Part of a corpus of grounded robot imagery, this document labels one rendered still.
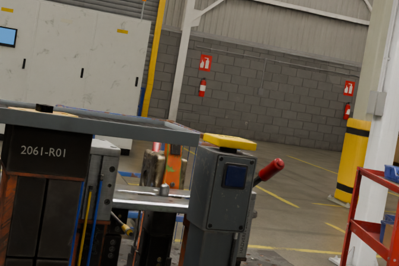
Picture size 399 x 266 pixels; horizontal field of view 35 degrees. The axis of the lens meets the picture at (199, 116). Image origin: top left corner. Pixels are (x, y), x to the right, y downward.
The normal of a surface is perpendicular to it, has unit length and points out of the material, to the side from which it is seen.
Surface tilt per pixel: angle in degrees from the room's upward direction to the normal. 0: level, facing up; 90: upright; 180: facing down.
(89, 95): 90
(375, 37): 90
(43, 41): 90
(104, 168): 90
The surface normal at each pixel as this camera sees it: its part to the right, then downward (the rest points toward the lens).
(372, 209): 0.31, 0.10
